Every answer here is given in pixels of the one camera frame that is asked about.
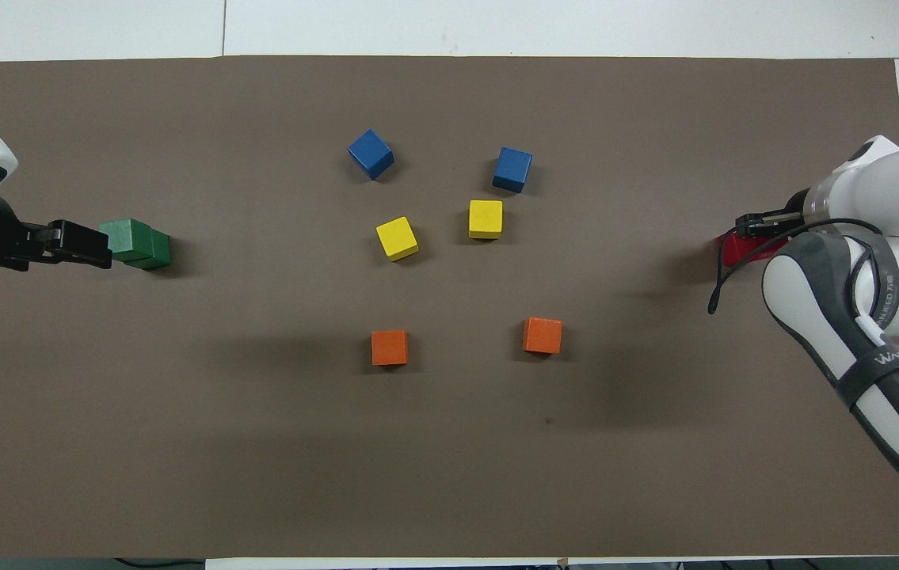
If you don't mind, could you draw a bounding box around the yellow wooden cube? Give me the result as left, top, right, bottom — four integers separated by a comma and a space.
468, 199, 504, 240
375, 216, 420, 262

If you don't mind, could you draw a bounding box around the brown table mat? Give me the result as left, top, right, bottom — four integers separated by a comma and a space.
0, 55, 899, 559

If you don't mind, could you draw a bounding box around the green wooden cube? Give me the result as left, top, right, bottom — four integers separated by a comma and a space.
126, 230, 172, 271
98, 218, 153, 263

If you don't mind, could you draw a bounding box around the blue wooden cube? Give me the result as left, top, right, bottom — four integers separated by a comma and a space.
348, 129, 395, 181
492, 146, 534, 194

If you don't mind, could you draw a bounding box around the orange wooden cube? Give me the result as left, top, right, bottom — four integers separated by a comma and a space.
371, 330, 409, 367
522, 317, 563, 355

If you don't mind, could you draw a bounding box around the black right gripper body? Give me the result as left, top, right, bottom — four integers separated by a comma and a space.
772, 188, 813, 226

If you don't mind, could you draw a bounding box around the black floor cable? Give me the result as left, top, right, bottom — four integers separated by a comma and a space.
115, 557, 206, 569

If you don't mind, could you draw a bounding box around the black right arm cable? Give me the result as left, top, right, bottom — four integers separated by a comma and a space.
707, 219, 886, 315

